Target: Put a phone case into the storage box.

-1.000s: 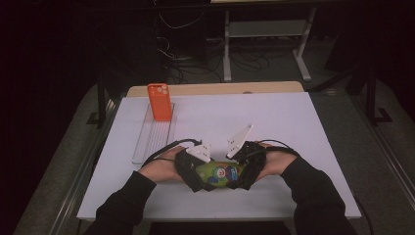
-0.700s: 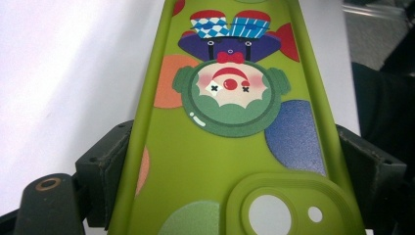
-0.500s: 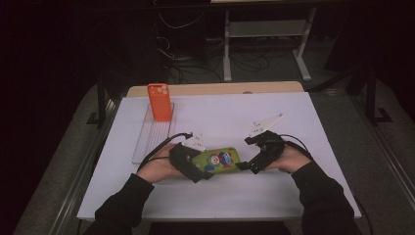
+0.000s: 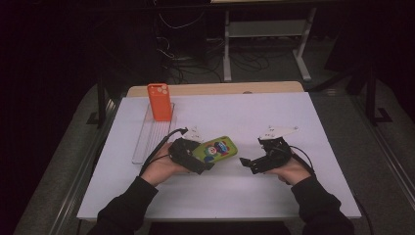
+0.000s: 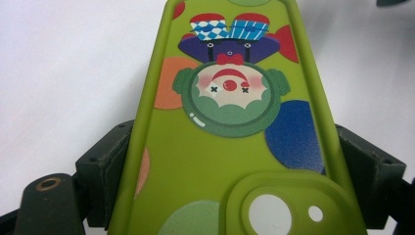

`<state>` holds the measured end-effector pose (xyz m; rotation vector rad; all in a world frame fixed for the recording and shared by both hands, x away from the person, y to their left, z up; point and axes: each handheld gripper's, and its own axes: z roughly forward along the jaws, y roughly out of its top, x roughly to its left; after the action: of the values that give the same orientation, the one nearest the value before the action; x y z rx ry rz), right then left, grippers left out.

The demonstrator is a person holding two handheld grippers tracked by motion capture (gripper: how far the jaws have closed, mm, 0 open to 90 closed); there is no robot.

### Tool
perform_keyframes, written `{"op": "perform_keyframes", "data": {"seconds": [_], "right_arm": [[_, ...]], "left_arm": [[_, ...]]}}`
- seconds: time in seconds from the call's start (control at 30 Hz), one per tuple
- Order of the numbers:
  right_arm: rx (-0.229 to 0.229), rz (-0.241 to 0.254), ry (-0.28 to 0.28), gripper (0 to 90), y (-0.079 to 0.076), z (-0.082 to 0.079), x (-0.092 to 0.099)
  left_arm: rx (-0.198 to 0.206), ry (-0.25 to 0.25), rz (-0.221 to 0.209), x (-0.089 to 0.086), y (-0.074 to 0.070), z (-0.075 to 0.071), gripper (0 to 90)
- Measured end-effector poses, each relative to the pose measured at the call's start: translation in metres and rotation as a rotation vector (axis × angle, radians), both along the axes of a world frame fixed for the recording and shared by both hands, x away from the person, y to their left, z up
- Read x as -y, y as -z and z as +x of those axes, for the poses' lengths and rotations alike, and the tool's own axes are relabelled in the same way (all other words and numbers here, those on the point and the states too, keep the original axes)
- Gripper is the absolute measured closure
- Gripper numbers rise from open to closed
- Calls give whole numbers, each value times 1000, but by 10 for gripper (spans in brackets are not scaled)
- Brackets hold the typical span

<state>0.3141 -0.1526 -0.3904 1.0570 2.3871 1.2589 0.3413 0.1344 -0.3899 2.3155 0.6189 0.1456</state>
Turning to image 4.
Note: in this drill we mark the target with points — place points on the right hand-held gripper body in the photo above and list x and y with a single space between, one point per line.
275 150

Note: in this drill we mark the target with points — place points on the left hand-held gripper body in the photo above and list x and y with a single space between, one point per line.
186 151

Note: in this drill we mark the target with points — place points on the green snack packet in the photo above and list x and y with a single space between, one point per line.
217 150

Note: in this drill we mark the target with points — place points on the clear plastic slotted rack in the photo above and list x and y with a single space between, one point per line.
151 140

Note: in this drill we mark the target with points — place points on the person's right hand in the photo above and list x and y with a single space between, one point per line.
292 171

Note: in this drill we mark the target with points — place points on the person's left hand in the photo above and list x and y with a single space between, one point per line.
160 168

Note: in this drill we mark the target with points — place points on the light wooden table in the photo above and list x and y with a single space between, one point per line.
228 88

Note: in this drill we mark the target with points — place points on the black metal stand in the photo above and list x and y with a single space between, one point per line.
372 94
101 98

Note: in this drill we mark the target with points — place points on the aluminium rail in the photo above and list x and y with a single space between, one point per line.
81 182
385 153

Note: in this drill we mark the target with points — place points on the white metal desk frame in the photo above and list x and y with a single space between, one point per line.
267 28

